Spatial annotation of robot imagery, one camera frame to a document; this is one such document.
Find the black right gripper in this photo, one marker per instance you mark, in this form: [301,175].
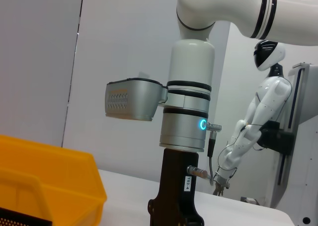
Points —
[174,186]

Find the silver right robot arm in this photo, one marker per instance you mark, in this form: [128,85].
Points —
[191,69]

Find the black mesh pen holder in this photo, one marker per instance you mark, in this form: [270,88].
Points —
[22,218]

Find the yellow plastic bin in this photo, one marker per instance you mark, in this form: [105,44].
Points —
[62,176]

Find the white lift column stand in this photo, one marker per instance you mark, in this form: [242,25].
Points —
[303,161]

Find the white humanoid robot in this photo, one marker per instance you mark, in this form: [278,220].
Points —
[270,94]

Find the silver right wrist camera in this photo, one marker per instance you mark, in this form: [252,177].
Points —
[134,99]

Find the black mounting bracket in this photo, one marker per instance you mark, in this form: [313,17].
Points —
[278,136]

